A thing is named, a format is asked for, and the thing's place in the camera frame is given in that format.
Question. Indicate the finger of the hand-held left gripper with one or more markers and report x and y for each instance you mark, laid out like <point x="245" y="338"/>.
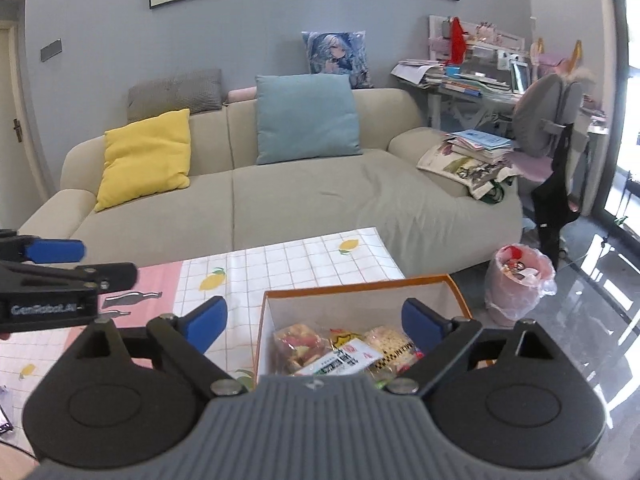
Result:
<point x="100" y="274"/>
<point x="55" y="251"/>

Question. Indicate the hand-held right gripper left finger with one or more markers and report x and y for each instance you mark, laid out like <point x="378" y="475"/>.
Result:
<point x="207" y="322"/>

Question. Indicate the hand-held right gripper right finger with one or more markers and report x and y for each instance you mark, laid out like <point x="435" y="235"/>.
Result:
<point x="420" y="322"/>

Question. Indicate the white puffed snack bag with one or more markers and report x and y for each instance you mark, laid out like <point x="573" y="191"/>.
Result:
<point x="387" y="341"/>

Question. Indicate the green snack packet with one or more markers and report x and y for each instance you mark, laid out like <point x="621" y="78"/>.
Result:
<point x="382" y="384"/>

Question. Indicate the orange cardboard box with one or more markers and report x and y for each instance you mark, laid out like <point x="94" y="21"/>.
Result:
<point x="350" y="305"/>

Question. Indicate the mixed nut snack bag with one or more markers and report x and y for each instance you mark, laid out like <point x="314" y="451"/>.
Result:
<point x="297" y="347"/>

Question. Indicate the white bun packet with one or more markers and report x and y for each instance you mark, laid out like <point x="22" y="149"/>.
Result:
<point x="335" y="362"/>

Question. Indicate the cream door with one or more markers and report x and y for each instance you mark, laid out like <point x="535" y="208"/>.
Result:
<point x="15" y="170"/>

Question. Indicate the pink trash bin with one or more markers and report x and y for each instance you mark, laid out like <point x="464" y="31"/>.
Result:
<point x="515" y="290"/>

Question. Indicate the checked lemon print tablecloth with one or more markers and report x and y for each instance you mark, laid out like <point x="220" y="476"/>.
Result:
<point x="300" y="265"/>

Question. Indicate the yellow cushion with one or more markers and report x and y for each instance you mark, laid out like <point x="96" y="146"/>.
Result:
<point x="145" y="160"/>

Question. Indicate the beige sofa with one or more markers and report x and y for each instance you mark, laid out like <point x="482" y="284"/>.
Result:
<point x="300" y="200"/>

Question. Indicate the printed tote bag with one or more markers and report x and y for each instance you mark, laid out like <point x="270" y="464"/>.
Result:
<point x="460" y="167"/>

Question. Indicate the black jacket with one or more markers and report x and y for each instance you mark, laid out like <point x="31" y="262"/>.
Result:
<point x="552" y="210"/>

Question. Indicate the stack of books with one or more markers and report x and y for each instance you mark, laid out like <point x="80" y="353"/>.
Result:
<point x="480" y="142"/>

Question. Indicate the grey cushion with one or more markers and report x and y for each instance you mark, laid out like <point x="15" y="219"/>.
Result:
<point x="175" y="92"/>

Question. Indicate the grey desk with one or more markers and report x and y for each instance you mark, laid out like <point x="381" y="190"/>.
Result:
<point x="465" y="105"/>

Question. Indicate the blue cushion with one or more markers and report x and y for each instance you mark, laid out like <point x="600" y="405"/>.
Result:
<point x="305" y="120"/>

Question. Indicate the pink bolster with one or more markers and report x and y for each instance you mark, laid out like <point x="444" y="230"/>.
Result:
<point x="240" y="95"/>

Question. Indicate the grey office chair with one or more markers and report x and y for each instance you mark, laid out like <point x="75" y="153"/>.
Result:
<point x="545" y="110"/>

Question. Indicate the pile of papers and books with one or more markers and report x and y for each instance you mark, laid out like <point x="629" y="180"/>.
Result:
<point x="415" y="72"/>

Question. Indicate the tablet screen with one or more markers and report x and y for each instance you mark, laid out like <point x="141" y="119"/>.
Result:
<point x="521" y="77"/>

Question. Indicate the figure print cushion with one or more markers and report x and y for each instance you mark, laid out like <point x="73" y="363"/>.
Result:
<point x="335" y="55"/>

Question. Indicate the red hanging ornament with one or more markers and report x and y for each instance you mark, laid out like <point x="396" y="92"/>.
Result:
<point x="457" y="42"/>

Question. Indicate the white desk pegboard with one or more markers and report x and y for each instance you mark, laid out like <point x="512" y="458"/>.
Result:
<point x="440" y="35"/>

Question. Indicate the glass sliding door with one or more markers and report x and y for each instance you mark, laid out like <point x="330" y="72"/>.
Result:
<point x="627" y="110"/>

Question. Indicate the grey wall switch panel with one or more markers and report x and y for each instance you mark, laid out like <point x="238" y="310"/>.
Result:
<point x="51" y="50"/>

